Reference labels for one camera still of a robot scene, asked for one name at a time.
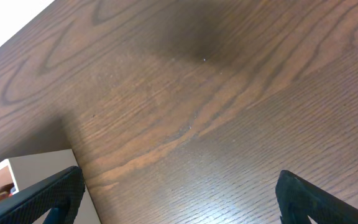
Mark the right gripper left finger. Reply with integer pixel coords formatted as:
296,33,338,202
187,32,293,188
0,166,85,224

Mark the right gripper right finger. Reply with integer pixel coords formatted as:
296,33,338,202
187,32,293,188
275,170,358,224

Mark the white cardboard box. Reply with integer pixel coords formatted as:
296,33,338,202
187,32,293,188
0,149,102,224

